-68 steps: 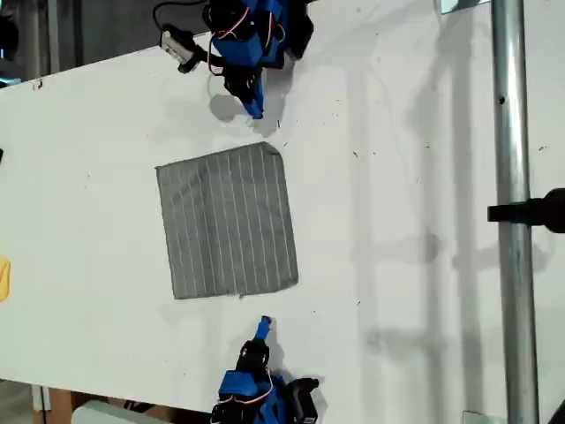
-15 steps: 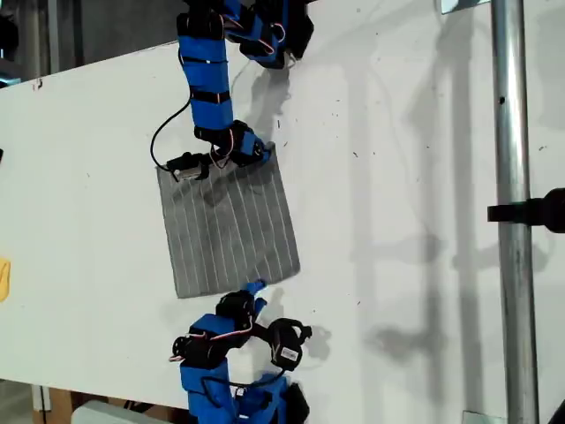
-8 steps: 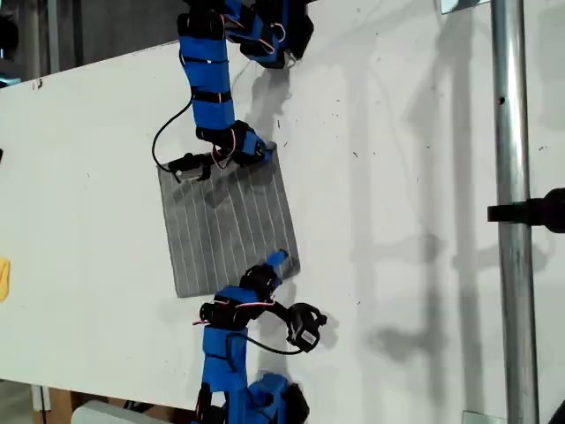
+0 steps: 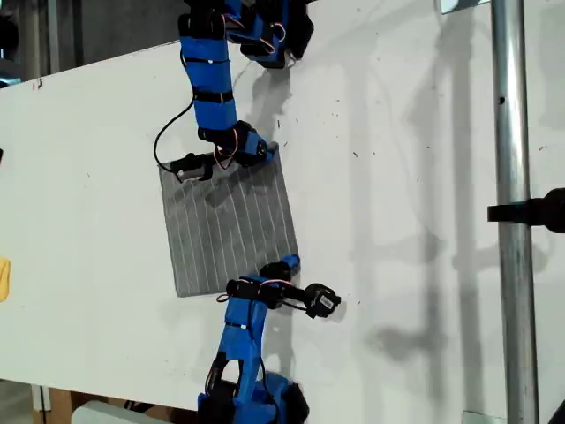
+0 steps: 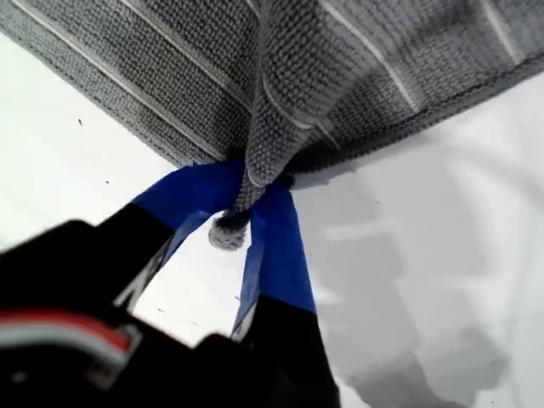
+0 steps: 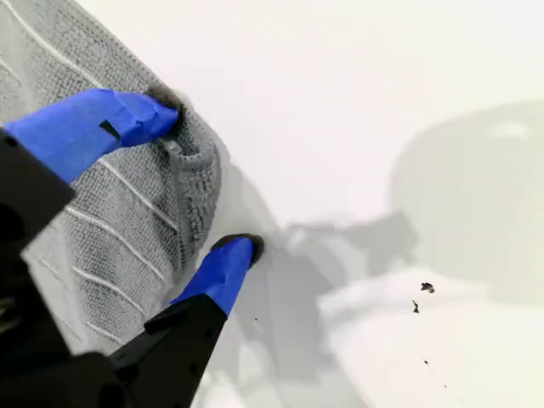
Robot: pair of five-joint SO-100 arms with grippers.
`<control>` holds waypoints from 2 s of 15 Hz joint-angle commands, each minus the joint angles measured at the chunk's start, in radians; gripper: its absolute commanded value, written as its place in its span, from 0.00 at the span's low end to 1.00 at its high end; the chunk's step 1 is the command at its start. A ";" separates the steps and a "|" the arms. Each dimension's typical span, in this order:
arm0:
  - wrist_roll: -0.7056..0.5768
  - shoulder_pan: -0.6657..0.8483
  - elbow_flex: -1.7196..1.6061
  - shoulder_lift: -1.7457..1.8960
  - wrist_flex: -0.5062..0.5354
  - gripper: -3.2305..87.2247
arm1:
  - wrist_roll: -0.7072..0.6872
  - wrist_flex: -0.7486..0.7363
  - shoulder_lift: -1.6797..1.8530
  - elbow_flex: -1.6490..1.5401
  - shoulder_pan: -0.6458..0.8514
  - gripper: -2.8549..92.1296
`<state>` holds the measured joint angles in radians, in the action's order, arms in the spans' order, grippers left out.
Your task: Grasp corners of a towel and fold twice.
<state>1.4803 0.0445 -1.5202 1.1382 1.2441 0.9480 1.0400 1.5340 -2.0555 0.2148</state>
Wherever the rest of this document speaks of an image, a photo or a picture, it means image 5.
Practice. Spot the grey striped towel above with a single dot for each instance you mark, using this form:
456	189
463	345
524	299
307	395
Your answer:
170	85

